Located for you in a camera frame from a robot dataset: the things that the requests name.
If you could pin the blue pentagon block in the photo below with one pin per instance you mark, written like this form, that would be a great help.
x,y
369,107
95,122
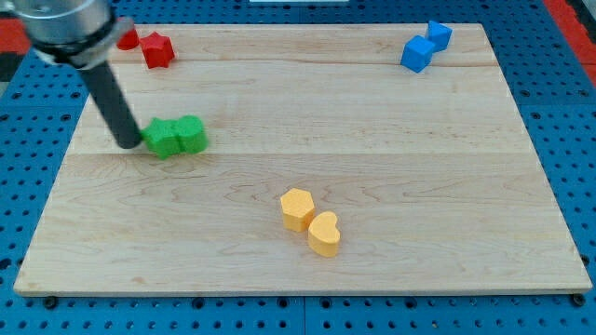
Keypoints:
x,y
439,34

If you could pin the red circle block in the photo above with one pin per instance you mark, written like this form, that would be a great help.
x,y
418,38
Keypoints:
x,y
129,40

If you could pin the green circle block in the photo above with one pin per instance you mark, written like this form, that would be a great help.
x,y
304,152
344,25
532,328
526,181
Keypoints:
x,y
191,134

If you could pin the wooden board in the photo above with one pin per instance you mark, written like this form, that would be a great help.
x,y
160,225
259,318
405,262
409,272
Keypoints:
x,y
433,177

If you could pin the red star block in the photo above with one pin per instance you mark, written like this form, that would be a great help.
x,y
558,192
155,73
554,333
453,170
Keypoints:
x,y
157,50

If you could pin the yellow heart block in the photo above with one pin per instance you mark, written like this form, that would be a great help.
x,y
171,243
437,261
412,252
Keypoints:
x,y
323,235

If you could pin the blue cube block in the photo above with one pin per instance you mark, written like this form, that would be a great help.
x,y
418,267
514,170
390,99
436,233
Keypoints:
x,y
417,53

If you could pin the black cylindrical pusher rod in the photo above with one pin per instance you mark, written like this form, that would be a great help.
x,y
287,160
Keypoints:
x,y
114,109

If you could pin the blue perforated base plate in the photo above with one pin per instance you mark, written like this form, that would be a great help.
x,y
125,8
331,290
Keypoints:
x,y
546,67

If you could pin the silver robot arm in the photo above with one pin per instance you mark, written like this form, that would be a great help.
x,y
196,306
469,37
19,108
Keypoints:
x,y
81,33

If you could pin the yellow hexagon block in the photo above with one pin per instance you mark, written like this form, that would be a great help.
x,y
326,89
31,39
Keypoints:
x,y
298,209

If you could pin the green star block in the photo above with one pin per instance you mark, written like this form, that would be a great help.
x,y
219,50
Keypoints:
x,y
161,138

